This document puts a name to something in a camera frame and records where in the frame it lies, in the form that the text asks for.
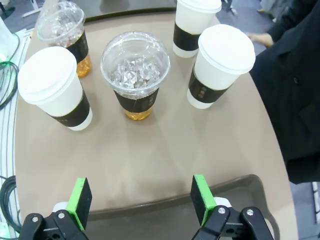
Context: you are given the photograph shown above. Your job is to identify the person in black cardigan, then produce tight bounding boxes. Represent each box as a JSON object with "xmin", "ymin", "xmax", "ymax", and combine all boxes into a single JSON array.
[{"xmin": 249, "ymin": 0, "xmax": 320, "ymax": 186}]

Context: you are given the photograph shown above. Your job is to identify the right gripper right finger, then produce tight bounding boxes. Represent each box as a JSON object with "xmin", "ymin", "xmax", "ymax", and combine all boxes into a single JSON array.
[{"xmin": 190, "ymin": 174, "xmax": 276, "ymax": 240}]

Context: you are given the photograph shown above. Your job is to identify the clear plastic iced tea cup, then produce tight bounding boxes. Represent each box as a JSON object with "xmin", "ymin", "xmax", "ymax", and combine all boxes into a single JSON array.
[
  {"xmin": 100, "ymin": 31, "xmax": 171, "ymax": 121},
  {"xmin": 34, "ymin": 1, "xmax": 93, "ymax": 79}
]

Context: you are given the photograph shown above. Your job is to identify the thin black cable loop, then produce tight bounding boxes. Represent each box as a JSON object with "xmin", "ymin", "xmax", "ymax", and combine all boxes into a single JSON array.
[{"xmin": 0, "ymin": 61, "xmax": 20, "ymax": 110}]

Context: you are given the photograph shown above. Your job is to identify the white stand legs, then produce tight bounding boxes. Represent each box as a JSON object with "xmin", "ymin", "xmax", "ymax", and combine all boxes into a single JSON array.
[{"xmin": 22, "ymin": 0, "xmax": 43, "ymax": 18}]

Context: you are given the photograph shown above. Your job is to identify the white paper cup black sleeve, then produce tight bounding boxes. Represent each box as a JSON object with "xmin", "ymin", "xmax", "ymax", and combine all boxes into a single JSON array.
[
  {"xmin": 172, "ymin": 0, "xmax": 223, "ymax": 59},
  {"xmin": 186, "ymin": 24, "xmax": 256, "ymax": 110},
  {"xmin": 17, "ymin": 46, "xmax": 93, "ymax": 132}
]

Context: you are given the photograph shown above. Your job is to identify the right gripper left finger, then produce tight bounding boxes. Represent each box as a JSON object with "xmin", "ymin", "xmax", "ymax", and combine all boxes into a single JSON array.
[{"xmin": 21, "ymin": 176, "xmax": 95, "ymax": 240}]

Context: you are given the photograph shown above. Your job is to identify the person's right hand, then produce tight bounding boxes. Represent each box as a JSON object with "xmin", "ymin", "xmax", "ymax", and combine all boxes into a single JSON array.
[{"xmin": 248, "ymin": 32, "xmax": 276, "ymax": 49}]

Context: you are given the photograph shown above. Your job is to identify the brown plastic serving tray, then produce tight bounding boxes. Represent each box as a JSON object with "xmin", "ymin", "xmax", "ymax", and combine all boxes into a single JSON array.
[
  {"xmin": 87, "ymin": 174, "xmax": 277, "ymax": 240},
  {"xmin": 83, "ymin": 0, "xmax": 178, "ymax": 25}
]

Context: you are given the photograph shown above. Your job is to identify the coiled black cable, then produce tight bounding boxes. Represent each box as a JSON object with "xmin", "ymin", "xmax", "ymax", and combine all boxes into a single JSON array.
[{"xmin": 0, "ymin": 174, "xmax": 25, "ymax": 236}]

